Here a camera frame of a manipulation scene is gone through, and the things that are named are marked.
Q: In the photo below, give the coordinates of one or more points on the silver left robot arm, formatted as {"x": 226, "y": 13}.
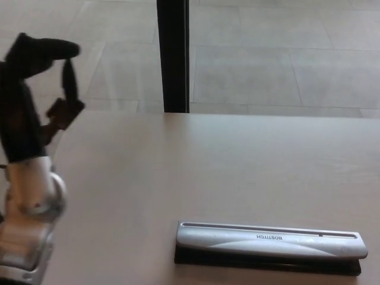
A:
{"x": 26, "y": 207}

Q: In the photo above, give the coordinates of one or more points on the black vertical window frame post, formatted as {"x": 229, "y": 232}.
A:
{"x": 174, "y": 56}

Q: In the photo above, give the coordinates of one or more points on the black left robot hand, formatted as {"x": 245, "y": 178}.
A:
{"x": 20, "y": 118}

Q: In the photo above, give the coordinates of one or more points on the silver Bostitch hole punch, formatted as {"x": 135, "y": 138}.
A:
{"x": 267, "y": 240}

